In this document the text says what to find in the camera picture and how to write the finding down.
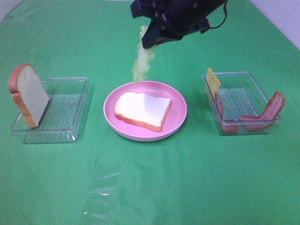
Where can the green tablecloth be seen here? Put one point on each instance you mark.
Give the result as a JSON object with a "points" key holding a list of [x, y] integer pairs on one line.
{"points": [[194, 177]]}

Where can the left clear plastic tray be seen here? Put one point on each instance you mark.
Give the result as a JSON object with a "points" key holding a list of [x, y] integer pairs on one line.
{"points": [[65, 116]]}

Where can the clear plastic tray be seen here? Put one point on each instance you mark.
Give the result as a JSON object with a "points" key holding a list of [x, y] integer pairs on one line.
{"points": [[65, 116], [240, 95]]}

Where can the bread slice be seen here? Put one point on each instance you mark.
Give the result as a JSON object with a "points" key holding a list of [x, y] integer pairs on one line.
{"points": [[142, 110], [28, 94]]}

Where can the green lettuce leaf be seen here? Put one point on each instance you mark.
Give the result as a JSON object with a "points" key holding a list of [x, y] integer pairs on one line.
{"points": [[141, 64]]}

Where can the pink round plate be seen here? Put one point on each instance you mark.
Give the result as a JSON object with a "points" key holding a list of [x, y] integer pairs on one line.
{"points": [[175, 117]]}

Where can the bacon strip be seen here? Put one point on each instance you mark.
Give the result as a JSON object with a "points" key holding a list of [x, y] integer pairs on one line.
{"points": [[271, 111], [225, 129]]}

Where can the clear plastic film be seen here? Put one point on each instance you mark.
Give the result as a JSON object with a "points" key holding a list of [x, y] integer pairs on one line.
{"points": [[101, 195]]}

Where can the right clear plastic tray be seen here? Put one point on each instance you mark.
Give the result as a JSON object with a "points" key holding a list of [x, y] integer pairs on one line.
{"points": [[240, 95]]}

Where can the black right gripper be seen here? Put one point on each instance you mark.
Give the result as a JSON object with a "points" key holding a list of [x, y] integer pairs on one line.
{"points": [[171, 20]]}

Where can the yellow cheese slice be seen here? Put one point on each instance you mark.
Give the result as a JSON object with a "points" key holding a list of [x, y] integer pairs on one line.
{"points": [[212, 81]]}

